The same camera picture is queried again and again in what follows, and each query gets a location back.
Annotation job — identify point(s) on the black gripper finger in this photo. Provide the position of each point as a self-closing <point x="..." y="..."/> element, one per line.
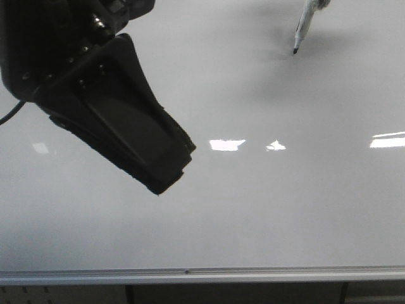
<point x="105" y="100"/>

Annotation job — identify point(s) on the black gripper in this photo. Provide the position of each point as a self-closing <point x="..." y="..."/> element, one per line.
<point x="39" y="39"/>

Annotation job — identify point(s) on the white taped whiteboard marker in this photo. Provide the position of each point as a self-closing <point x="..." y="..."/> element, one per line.
<point x="308" y="11"/>

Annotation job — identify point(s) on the white whiteboard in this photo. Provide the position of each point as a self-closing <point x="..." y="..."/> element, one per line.
<point x="299" y="158"/>

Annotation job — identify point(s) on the grey pegboard panel below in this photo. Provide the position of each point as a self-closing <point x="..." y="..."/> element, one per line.
<point x="63" y="294"/>

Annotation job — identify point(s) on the aluminium whiteboard tray rail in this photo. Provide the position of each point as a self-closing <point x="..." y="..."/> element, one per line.
<point x="201" y="275"/>

